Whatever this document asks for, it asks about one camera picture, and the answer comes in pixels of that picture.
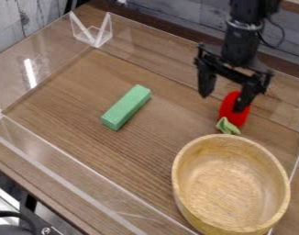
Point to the red plush strawberry toy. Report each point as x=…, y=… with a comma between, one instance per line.
x=231, y=120

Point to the clear acrylic table enclosure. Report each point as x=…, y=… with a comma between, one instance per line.
x=105, y=178

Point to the wooden bowl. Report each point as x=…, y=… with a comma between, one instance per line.
x=230, y=186

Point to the green rectangular block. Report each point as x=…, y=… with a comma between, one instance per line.
x=122, y=111

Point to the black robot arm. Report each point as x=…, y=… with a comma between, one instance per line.
x=235, y=60

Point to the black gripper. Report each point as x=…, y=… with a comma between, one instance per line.
x=249, y=73

